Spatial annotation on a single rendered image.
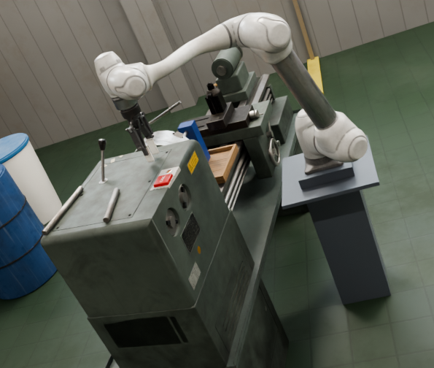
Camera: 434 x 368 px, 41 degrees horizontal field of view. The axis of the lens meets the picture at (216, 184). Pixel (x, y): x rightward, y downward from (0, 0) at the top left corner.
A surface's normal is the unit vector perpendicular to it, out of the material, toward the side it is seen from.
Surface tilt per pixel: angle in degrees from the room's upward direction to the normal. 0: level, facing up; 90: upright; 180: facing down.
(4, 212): 90
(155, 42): 90
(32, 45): 90
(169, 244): 90
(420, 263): 0
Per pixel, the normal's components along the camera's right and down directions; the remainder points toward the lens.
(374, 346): -0.36, -0.81
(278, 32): 0.39, 0.22
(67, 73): -0.10, 0.53
